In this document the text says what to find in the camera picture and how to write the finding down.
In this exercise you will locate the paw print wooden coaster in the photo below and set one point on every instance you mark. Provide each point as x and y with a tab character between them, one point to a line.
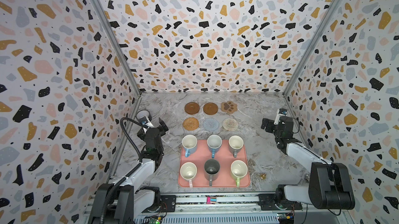
229	107

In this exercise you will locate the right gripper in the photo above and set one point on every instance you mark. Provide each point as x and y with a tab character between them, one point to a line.
270	125

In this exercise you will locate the black tape roll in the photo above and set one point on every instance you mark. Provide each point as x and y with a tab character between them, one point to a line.
143	113

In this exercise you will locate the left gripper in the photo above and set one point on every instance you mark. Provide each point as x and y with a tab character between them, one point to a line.
163	126

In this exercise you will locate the pink silicone tray mat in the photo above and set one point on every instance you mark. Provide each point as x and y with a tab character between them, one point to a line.
224	157

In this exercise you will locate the brown wooden coaster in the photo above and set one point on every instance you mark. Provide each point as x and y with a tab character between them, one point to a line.
210	108
192	108

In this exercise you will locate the white mug blue handle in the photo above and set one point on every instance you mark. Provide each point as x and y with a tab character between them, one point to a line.
189	143

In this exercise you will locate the light blue mug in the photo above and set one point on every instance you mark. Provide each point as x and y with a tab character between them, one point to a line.
214	143

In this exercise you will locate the woven rattan coaster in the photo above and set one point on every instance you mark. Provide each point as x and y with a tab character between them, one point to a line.
190	124

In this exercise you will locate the aluminium front rail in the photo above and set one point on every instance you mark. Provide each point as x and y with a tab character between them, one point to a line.
236	208

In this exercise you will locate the beige patterned round coaster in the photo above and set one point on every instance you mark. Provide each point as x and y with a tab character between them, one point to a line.
230	124

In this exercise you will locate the white mug green handle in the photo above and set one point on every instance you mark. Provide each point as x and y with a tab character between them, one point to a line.
238	170

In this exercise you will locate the white mug grey handle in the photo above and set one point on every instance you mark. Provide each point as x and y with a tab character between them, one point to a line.
236	143

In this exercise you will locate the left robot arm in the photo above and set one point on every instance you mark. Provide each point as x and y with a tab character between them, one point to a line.
121	202

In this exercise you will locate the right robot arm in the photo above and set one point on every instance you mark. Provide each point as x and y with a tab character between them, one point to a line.
329	184

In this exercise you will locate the dark grey mug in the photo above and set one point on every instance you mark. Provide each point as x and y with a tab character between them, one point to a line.
211	171

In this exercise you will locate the white mug pink handle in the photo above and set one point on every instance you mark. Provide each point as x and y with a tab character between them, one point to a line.
188	172

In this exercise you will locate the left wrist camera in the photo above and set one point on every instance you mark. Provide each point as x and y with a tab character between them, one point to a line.
145	121

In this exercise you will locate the light blue round coaster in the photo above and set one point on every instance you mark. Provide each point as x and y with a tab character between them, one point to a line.
211	124

